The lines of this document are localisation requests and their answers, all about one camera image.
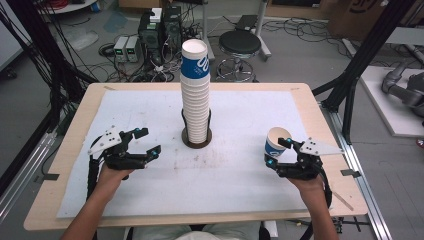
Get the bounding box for grey power supply unit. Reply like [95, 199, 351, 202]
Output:
[113, 35, 130, 63]
[125, 35, 142, 64]

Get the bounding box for black computer tower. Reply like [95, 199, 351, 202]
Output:
[137, 7, 165, 65]
[162, 4, 184, 52]

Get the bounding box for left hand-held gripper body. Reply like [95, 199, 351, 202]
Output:
[87, 125, 150, 171]

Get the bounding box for stack of paper cups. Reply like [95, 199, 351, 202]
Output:
[180, 38, 211, 145]

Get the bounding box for white floor board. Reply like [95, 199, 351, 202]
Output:
[359, 65, 424, 139]

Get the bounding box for thin wooden stick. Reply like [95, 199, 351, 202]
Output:
[332, 191, 355, 212]

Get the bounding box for aluminium rail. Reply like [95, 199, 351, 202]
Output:
[319, 102, 394, 240]
[0, 130, 58, 224]

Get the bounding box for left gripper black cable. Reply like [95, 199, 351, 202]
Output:
[86, 135, 102, 202]

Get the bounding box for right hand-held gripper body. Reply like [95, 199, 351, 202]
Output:
[274, 136, 345, 182]

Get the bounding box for person's light trousers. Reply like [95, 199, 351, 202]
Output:
[127, 221, 263, 240]

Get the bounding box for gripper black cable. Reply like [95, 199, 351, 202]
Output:
[298, 164, 334, 240]
[86, 135, 102, 202]

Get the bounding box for black tape piece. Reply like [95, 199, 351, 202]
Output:
[340, 168, 362, 179]
[34, 172, 61, 184]

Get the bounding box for cardboard box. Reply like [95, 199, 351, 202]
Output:
[327, 0, 424, 42]

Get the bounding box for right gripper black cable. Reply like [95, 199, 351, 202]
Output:
[298, 164, 334, 240]

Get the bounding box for person's left hand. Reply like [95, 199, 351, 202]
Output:
[95, 164, 135, 202]

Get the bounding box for white paper table mat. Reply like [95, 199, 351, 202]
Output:
[56, 89, 335, 220]

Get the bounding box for blue white paper cup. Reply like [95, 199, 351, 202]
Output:
[263, 126, 294, 158]

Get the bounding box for black cup holder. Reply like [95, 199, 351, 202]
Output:
[180, 108, 214, 150]

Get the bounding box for black round stool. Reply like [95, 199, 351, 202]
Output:
[215, 29, 263, 84]

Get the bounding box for black metal frame post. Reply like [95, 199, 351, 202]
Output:
[311, 0, 418, 145]
[0, 0, 100, 134]

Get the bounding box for person's right hand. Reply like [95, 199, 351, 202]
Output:
[286, 174, 327, 202]

